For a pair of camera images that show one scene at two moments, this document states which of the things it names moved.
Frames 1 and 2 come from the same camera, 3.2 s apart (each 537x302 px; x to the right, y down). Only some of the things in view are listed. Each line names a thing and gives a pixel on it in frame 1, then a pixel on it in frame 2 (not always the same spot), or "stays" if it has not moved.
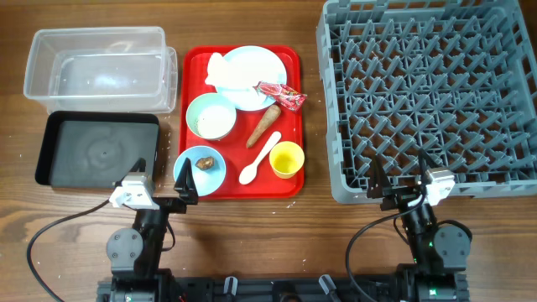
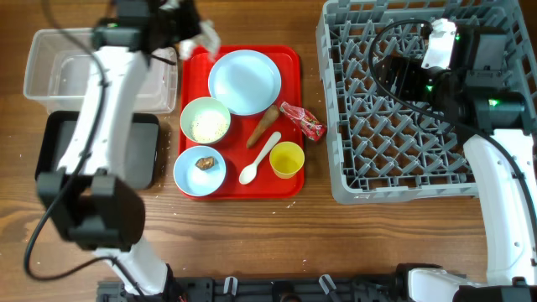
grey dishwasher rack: (456, 78) stays
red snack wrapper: (284, 96) -> (312, 127)
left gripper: (183, 185) -> (188, 10)
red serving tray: (242, 101) stays
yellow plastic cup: (286, 158) stays
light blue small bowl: (207, 168) stays
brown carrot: (271, 115) stays
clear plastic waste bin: (109, 69) stays
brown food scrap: (205, 163) stays
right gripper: (398, 197) -> (408, 69)
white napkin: (221, 73) -> (208, 38)
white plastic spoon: (248, 174) stays
